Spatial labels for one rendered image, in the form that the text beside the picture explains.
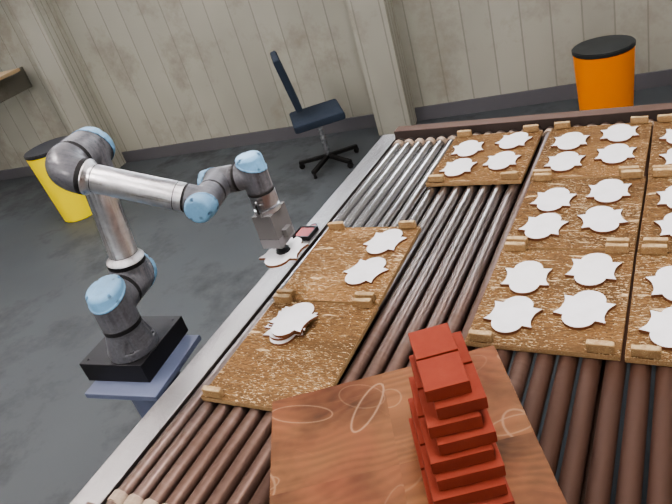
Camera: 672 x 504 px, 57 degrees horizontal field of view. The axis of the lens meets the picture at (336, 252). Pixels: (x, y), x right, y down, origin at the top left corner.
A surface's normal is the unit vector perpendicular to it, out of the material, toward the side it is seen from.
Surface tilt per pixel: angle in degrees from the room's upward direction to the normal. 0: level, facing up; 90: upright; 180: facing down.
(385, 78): 90
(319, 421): 0
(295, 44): 90
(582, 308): 0
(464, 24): 90
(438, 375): 0
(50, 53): 90
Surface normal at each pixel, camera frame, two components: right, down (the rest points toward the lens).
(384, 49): -0.30, 0.56
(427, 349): -0.26, -0.83
